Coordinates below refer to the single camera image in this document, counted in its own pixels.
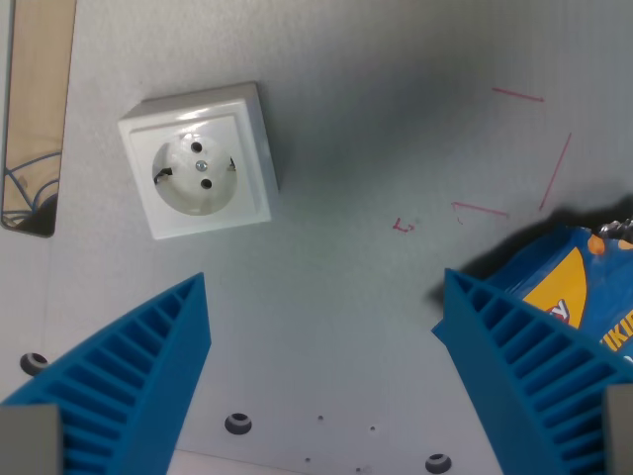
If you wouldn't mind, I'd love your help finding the white wall power socket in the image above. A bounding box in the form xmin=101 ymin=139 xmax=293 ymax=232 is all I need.
xmin=117 ymin=81 xmax=281 ymax=241

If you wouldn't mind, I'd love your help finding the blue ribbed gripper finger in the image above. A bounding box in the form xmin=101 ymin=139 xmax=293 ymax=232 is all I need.
xmin=0 ymin=271 xmax=213 ymax=475
xmin=442 ymin=267 xmax=633 ymax=475

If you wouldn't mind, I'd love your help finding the blue yellow snack bag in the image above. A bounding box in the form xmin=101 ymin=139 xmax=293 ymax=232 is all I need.
xmin=430 ymin=218 xmax=633 ymax=367

